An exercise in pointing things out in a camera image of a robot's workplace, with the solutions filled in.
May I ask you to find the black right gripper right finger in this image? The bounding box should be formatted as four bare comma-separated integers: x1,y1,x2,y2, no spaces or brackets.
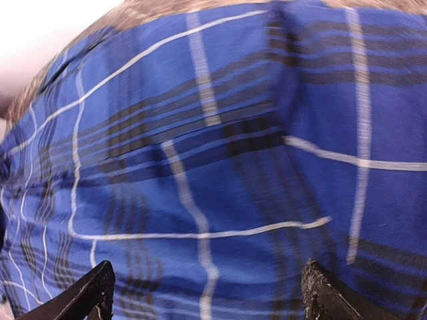
301,259,397,320

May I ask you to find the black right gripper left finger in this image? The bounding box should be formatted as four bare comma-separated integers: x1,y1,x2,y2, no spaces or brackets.
19,261,115,320

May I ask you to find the blue plaid long sleeve shirt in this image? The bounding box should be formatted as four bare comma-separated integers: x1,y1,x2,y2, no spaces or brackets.
1,1,426,319

